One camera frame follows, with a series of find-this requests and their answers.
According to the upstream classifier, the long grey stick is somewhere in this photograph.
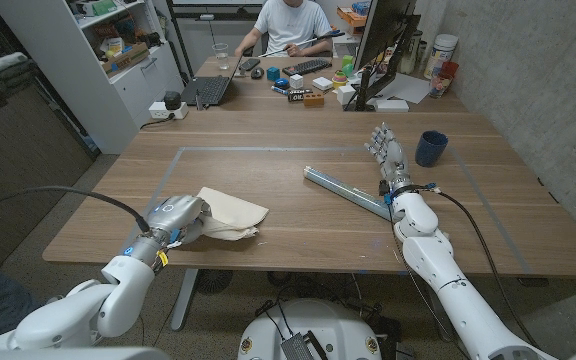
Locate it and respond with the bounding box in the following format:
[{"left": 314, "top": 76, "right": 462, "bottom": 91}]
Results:
[{"left": 257, "top": 29, "right": 347, "bottom": 59}]

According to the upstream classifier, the black power adapter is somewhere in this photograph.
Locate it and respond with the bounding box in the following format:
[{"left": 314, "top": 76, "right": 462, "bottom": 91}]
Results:
[{"left": 163, "top": 90, "right": 183, "bottom": 111}]

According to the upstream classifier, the black computer monitor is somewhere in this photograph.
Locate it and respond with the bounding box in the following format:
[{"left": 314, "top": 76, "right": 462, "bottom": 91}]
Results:
[{"left": 352, "top": 0, "right": 422, "bottom": 112}]

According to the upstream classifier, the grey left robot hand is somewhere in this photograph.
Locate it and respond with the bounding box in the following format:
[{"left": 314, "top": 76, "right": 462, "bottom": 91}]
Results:
[{"left": 145, "top": 194, "right": 213, "bottom": 246}]

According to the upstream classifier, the person in white t-shirt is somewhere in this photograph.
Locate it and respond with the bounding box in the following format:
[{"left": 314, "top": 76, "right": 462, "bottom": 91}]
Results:
[{"left": 234, "top": 0, "right": 334, "bottom": 59}]

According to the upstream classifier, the white power strip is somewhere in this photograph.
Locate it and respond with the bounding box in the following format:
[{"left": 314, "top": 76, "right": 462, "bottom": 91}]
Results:
[{"left": 147, "top": 101, "right": 190, "bottom": 120}]

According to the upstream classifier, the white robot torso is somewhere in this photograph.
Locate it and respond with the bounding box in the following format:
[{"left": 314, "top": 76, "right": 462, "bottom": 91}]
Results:
[{"left": 237, "top": 298, "right": 383, "bottom": 360}]

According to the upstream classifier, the large white cube box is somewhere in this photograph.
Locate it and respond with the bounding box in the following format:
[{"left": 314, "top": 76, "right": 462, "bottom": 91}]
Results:
[{"left": 336, "top": 83, "right": 358, "bottom": 106}]

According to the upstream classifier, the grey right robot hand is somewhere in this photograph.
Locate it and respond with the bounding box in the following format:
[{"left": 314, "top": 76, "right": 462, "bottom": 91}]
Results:
[{"left": 364, "top": 122, "right": 413, "bottom": 191}]

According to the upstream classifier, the dark blue mug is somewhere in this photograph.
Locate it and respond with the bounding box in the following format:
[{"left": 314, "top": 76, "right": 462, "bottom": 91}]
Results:
[{"left": 414, "top": 130, "right": 450, "bottom": 168}]

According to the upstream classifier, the flat white rectangular box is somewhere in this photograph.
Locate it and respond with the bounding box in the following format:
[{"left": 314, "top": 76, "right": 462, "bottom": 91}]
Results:
[{"left": 373, "top": 98, "right": 411, "bottom": 113}]

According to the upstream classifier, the cardboard box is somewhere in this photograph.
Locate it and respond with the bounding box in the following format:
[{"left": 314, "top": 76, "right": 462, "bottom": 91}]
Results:
[{"left": 100, "top": 41, "right": 151, "bottom": 78}]

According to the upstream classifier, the beige cloth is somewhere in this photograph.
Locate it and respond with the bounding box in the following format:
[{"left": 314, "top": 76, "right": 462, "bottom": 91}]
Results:
[{"left": 195, "top": 186, "right": 271, "bottom": 242}]

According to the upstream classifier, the white shelf cabinet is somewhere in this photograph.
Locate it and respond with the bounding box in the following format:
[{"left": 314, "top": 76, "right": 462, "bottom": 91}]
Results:
[{"left": 0, "top": 0, "right": 185, "bottom": 155}]

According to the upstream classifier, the white paper sheet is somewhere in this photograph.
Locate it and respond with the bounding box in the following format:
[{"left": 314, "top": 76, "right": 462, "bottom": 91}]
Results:
[{"left": 367, "top": 73, "right": 432, "bottom": 105}]

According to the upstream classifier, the dark metal bottle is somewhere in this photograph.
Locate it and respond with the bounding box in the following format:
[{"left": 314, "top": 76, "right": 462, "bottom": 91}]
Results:
[{"left": 400, "top": 29, "right": 424, "bottom": 75}]

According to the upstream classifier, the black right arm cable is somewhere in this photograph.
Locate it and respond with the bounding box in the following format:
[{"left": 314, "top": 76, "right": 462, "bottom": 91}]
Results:
[{"left": 425, "top": 183, "right": 539, "bottom": 349}]

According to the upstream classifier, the grey metal bar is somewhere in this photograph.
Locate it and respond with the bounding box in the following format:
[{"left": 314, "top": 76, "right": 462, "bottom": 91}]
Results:
[{"left": 302, "top": 165, "right": 394, "bottom": 221}]

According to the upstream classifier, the clear drinking glass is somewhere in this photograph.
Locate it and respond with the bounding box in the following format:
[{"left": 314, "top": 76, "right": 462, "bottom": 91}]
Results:
[{"left": 211, "top": 42, "right": 230, "bottom": 71}]

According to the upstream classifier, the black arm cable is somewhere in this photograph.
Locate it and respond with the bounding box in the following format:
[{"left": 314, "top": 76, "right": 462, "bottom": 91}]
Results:
[
  {"left": 425, "top": 183, "right": 539, "bottom": 349},
  {"left": 0, "top": 185, "right": 152, "bottom": 234}
]

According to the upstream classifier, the white canister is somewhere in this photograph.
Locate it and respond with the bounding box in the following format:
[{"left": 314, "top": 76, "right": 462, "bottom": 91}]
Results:
[{"left": 422, "top": 33, "right": 460, "bottom": 80}]

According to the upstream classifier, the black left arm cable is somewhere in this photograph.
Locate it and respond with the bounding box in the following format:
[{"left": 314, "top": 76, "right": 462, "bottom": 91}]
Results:
[{"left": 0, "top": 185, "right": 152, "bottom": 234}]

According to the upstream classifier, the white table leg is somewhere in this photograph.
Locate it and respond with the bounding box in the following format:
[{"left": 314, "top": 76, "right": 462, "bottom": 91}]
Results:
[{"left": 170, "top": 268, "right": 200, "bottom": 332}]

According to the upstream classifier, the black keyboard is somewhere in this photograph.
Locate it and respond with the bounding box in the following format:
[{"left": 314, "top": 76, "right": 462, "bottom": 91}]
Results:
[{"left": 281, "top": 57, "right": 333, "bottom": 77}]

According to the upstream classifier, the orange box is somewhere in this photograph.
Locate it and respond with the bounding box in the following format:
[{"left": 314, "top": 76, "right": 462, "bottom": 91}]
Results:
[{"left": 336, "top": 4, "right": 372, "bottom": 27}]

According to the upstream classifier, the black laptop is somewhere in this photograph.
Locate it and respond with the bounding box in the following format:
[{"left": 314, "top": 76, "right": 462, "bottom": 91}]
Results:
[{"left": 180, "top": 54, "right": 244, "bottom": 107}]

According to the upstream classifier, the red plastic cup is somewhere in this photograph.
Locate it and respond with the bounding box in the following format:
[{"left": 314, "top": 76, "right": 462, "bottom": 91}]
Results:
[{"left": 428, "top": 60, "right": 460, "bottom": 99}]

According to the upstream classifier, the black block with white letters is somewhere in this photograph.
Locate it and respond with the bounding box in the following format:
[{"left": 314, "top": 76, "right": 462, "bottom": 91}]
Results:
[{"left": 287, "top": 88, "right": 314, "bottom": 104}]

